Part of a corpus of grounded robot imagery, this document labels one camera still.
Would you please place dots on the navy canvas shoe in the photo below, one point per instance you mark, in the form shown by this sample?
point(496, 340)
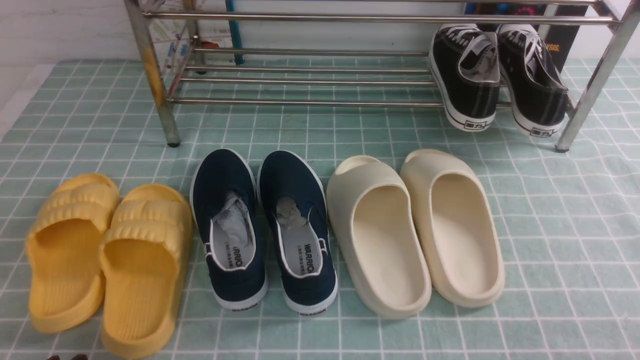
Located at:
point(294, 202)
point(223, 200)

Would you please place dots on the teal pole behind rack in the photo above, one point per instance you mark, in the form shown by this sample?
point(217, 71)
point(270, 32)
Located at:
point(236, 38)

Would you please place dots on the dark box behind rack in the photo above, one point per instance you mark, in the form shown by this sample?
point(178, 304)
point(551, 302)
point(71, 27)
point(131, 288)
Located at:
point(559, 39)

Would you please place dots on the metal shoe rack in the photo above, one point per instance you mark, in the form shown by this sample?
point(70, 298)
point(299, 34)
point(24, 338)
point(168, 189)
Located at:
point(194, 68)

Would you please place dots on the left cream slide slipper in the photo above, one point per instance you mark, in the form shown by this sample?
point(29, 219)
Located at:
point(370, 212)

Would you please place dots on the cream slide slipper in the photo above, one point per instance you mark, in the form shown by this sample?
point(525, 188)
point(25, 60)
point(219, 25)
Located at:
point(370, 212)
point(455, 226)

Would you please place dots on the right cream slide slipper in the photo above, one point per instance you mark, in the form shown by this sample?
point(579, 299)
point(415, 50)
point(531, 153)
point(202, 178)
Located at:
point(455, 226)

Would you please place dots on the left black canvas sneaker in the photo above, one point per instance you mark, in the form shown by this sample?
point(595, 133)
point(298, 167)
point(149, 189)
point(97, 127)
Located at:
point(464, 62)

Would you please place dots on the black canvas sneaker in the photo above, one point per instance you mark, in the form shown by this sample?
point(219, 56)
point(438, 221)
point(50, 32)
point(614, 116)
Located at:
point(464, 62)
point(537, 96)

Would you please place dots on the right yellow slide slipper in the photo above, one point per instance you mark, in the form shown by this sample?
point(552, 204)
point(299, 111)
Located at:
point(144, 257)

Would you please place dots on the yellow slide slipper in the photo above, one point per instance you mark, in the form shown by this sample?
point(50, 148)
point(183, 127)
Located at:
point(144, 257)
point(67, 284)

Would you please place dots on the colourful printed paper sheet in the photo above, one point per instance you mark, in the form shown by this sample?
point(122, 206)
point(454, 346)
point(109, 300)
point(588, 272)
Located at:
point(170, 36)

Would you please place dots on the right black canvas sneaker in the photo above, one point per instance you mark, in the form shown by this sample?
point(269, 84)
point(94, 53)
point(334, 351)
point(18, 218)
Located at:
point(537, 96)

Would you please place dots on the green checkered floor mat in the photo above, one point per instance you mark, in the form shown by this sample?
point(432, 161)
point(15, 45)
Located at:
point(568, 223)

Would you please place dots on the left yellow slide slipper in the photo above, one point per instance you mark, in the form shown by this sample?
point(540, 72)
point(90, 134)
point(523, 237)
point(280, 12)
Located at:
point(67, 284)

